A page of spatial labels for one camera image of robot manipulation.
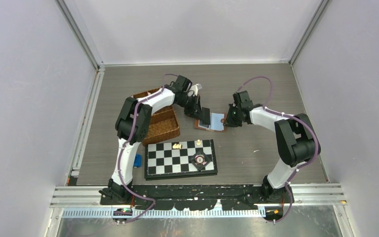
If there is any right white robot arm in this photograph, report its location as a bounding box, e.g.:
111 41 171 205
224 91 321 203

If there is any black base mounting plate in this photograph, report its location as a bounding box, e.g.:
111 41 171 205
99 184 291 211

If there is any black red round object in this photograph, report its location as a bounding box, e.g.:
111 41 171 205
189 151 211 171

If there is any black white chessboard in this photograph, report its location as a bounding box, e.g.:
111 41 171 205
144 139 218 181

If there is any blue yellow toy truck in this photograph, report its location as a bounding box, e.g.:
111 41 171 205
133 154 142 168

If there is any brown woven basket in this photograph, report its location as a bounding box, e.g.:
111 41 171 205
131 88 180 146

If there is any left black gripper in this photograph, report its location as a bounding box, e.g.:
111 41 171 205
177 94 205 121

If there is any brown leather card holder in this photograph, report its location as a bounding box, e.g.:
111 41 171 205
194 113 226 132

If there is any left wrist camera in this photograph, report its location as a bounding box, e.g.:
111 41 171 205
188 83 202 96

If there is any fallen cream chess piece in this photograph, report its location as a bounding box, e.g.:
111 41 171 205
172 143 183 150

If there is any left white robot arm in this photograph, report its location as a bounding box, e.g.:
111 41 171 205
101 75 211 204

